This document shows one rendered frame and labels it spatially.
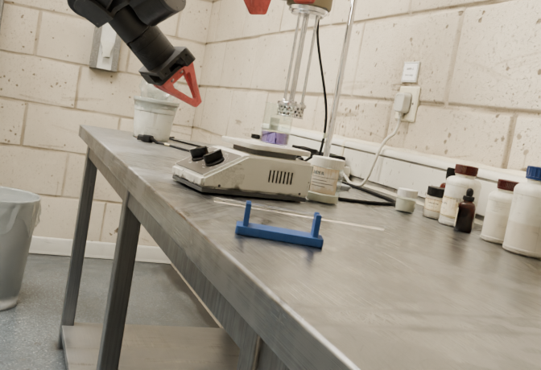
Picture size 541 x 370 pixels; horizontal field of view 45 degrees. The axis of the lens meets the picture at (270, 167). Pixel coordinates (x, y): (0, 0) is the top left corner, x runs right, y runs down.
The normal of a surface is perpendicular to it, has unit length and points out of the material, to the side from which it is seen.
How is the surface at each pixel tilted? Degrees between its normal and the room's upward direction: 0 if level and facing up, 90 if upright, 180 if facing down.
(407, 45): 90
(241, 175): 90
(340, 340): 0
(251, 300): 90
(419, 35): 90
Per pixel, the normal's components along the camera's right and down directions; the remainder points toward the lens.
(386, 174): -0.92, -0.13
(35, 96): 0.36, 0.13
